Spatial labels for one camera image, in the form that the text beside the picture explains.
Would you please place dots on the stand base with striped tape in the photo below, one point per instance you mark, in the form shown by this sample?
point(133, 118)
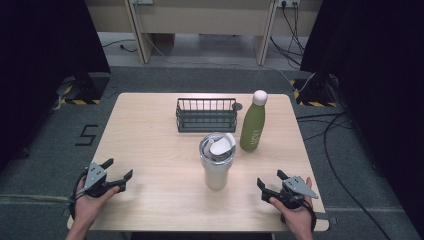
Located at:
point(316, 95)
point(93, 88)

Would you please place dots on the small grey round disc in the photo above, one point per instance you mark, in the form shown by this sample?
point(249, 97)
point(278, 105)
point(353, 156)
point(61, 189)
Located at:
point(238, 106)

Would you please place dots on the person's right hand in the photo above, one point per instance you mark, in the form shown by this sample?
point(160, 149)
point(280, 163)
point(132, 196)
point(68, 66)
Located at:
point(296, 218)

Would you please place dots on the black curtain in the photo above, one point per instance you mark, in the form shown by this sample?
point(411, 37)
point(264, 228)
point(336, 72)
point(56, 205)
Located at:
point(40, 66)
point(383, 83)

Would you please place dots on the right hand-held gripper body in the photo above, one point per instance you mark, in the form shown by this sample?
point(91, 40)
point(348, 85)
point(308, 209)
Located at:
point(296, 190)

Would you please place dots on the grey tape piece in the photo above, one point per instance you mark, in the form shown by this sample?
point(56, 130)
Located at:
point(330, 220)

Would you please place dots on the green bottle with white cap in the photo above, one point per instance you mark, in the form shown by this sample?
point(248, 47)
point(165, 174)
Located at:
point(252, 126)

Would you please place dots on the white tumbler with lid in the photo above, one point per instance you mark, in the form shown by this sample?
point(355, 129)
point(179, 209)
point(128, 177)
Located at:
point(216, 173)

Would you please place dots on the person's left hand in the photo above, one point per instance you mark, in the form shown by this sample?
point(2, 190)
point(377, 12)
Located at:
point(88, 206)

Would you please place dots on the white wall socket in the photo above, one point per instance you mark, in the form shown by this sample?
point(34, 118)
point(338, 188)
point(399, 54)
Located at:
point(288, 2)

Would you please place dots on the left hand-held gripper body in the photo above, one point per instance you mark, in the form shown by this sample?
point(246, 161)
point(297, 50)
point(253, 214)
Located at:
point(95, 176)

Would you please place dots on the beige wooden desk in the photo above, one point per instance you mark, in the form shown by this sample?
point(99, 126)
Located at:
point(206, 16)

